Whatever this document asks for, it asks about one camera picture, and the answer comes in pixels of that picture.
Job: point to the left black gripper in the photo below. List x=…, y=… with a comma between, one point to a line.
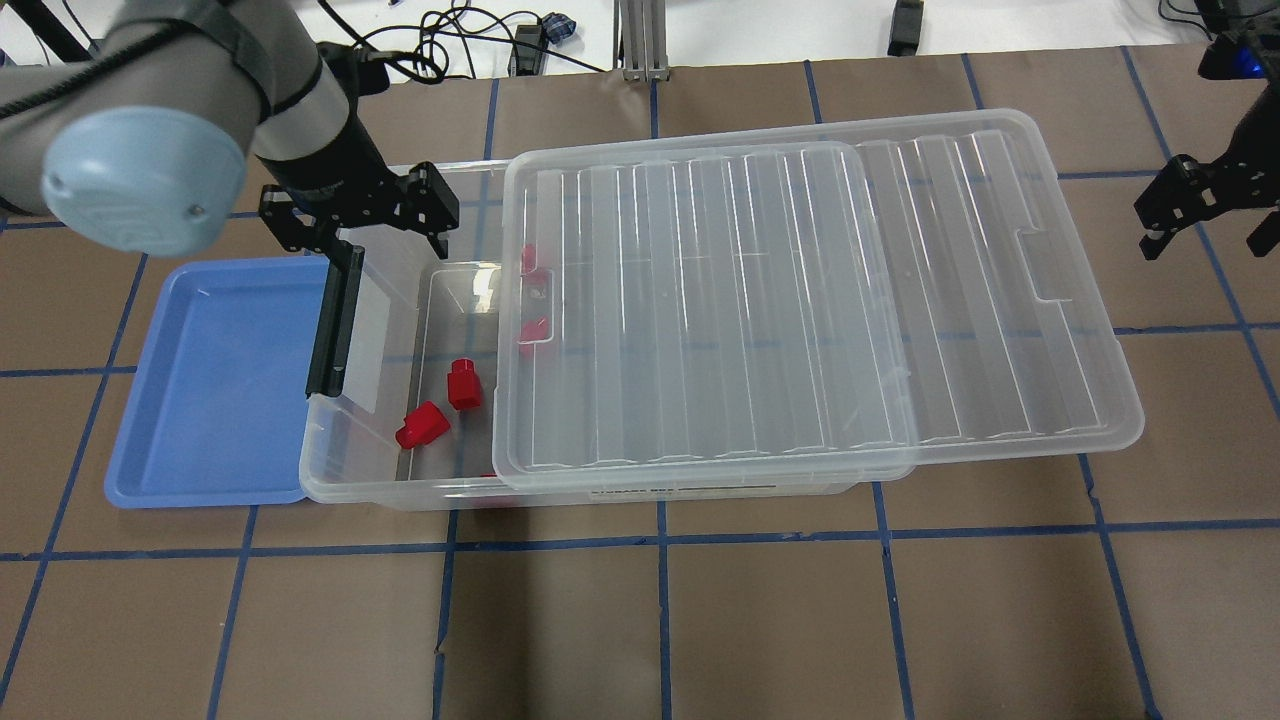
x=333, y=168

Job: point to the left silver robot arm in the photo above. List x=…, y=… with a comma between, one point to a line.
x=145, y=147

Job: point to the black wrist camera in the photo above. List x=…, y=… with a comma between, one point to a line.
x=1244, y=54

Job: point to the blue plastic tray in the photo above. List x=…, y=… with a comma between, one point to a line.
x=217, y=409

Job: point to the red block from tray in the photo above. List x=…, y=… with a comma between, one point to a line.
x=465, y=390

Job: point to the black box latch handle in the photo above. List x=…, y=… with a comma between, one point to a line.
x=336, y=323

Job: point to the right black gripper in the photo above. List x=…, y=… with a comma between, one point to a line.
x=1254, y=138

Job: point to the aluminium frame post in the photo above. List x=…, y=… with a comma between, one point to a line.
x=640, y=40

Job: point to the red block under lid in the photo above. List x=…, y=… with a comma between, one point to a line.
x=534, y=335
x=529, y=260

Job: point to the black power adapter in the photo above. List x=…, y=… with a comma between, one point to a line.
x=906, y=27

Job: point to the clear plastic box lid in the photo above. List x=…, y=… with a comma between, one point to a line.
x=1005, y=336

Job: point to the clear plastic storage box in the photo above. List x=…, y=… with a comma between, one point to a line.
x=723, y=327

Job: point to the red block in box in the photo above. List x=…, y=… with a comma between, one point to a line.
x=422, y=426

